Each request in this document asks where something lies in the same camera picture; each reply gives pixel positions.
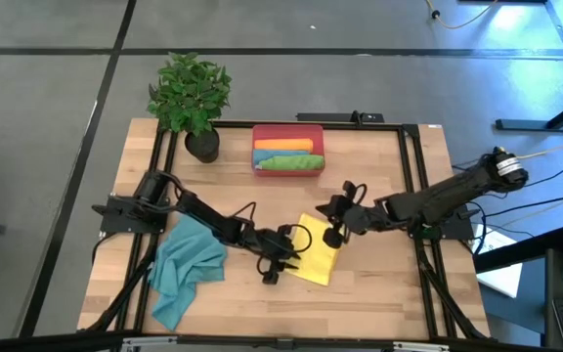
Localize pink translucent plastic basket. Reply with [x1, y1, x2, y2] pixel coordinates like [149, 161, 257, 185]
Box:
[250, 123, 325, 178]

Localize black office desk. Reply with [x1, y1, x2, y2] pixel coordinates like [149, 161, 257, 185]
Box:
[471, 227, 563, 352]

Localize yellow extension cable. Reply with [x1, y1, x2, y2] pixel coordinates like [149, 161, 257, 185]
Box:
[425, 0, 500, 30]

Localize yellow microfiber towel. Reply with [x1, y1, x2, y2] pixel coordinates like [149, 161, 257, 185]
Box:
[283, 212, 345, 287]

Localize green microfiber towel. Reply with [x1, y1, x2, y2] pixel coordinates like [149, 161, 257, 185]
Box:
[257, 154, 325, 172]

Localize black camera cable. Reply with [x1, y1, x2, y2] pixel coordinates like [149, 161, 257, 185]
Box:
[230, 200, 314, 278]
[349, 182, 369, 206]

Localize black bracket bar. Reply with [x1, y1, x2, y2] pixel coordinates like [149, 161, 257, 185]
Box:
[295, 110, 386, 125]

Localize black right camera cable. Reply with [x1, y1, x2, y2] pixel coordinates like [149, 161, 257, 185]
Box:
[349, 182, 369, 206]

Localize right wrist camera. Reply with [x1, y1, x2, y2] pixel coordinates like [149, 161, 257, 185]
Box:
[315, 195, 349, 222]

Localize artificial green potted plant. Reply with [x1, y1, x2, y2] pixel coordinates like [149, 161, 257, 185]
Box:
[145, 52, 233, 164]

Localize orange microfiber towel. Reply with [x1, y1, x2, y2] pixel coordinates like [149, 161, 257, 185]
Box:
[253, 138, 315, 152]

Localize silver aluminium bracket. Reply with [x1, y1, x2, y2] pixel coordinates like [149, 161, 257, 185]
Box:
[392, 340, 452, 352]
[121, 335, 179, 349]

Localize teal microfiber towel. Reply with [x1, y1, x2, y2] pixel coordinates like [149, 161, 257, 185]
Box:
[147, 214, 228, 332]
[252, 149, 312, 167]

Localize white flat box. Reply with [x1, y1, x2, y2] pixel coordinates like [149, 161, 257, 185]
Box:
[471, 223, 525, 299]

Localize black aluminium table frame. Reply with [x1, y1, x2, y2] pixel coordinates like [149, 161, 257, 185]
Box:
[78, 110, 491, 352]

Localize black left camera cable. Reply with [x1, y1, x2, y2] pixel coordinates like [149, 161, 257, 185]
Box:
[230, 200, 314, 278]

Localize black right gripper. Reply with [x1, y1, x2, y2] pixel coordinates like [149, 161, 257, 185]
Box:
[322, 180, 390, 250]

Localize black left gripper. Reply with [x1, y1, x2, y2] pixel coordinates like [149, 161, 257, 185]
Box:
[239, 222, 302, 286]

